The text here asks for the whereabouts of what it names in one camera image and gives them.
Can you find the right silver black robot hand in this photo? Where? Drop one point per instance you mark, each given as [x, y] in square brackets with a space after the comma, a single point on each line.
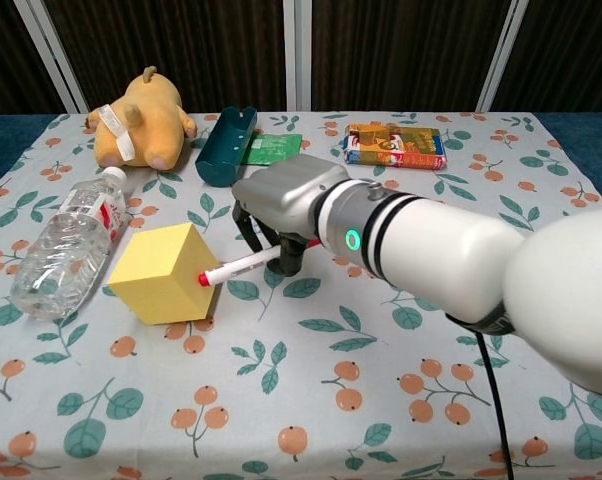
[291, 195]

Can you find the red capped white marker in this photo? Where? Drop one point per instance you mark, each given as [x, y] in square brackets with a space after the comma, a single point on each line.
[241, 265]

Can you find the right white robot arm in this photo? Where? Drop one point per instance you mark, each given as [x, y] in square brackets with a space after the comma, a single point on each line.
[456, 250]

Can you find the green flat packet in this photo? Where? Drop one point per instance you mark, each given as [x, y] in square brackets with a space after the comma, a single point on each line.
[273, 148]

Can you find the dark teal open box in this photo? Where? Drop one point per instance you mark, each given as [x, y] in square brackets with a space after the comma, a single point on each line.
[226, 150]

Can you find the orange colourful snack packet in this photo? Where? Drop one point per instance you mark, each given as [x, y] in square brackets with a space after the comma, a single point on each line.
[396, 146]

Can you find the yellow cube block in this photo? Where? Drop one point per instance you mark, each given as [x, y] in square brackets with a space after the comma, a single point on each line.
[161, 270]

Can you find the yellow plush toy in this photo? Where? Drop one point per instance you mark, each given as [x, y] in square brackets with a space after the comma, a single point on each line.
[141, 120]

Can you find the floral printed tablecloth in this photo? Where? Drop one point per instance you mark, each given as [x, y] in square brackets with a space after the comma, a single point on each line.
[281, 390]

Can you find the clear plastic water bottle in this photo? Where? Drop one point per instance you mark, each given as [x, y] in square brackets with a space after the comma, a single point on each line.
[71, 245]

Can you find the grey partition frame post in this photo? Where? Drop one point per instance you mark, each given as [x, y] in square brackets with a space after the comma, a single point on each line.
[56, 55]
[501, 55]
[298, 55]

